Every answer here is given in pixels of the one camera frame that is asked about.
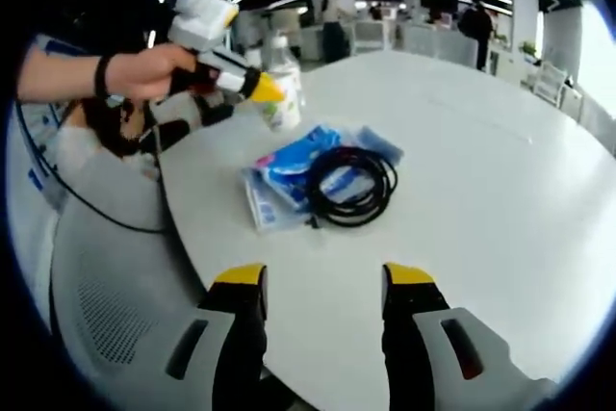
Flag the grey office chair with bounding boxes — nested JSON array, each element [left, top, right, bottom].
[[47, 150, 218, 411]]

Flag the white table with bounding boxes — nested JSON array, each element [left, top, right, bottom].
[[156, 49, 616, 411]]

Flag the blue pink tissue packet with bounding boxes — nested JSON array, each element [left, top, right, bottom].
[[254, 125, 347, 213]]

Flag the clear packet with blue cloth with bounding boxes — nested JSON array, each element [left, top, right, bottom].
[[239, 124, 405, 234]]

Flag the black rounded object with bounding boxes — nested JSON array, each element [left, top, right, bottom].
[[79, 95, 148, 158]]

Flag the white mesh office chair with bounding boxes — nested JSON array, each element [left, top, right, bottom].
[[533, 62, 569, 104]]

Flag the black wristband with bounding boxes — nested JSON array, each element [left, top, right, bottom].
[[93, 55, 112, 99]]

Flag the grey desk partition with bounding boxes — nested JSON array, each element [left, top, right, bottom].
[[353, 20, 482, 65]]

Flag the clear water bottle red label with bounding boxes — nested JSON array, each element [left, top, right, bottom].
[[262, 30, 307, 109]]

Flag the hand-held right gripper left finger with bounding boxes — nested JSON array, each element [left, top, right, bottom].
[[119, 262, 270, 411]]

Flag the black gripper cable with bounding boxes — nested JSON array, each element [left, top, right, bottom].
[[13, 95, 167, 235]]

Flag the person's left hand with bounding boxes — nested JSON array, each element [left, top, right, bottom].
[[106, 42, 199, 104]]

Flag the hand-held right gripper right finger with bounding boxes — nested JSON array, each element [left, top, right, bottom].
[[381, 261, 562, 411]]

